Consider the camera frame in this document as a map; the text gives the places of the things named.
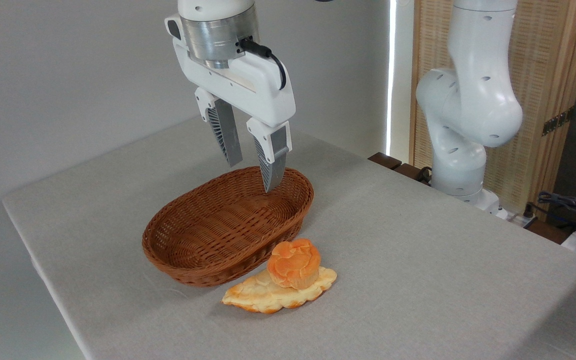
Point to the grey tablecloth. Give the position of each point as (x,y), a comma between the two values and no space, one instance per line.
(418,275)

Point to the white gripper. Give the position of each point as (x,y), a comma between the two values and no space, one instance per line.
(248,85)

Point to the dark metal screen hinge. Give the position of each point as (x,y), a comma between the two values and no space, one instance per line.
(558,121)

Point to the white power strip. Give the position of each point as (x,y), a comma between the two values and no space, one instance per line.
(518,218)

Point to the flat leaf-shaped golden bread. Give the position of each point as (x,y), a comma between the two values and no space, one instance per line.
(253,295)

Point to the round orange bread roll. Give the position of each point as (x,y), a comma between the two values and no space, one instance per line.
(294,262)

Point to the brown wicker oval basket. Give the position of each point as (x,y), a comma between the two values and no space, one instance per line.
(208,235)

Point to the wooden folding screen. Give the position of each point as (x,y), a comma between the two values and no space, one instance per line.
(543,60)

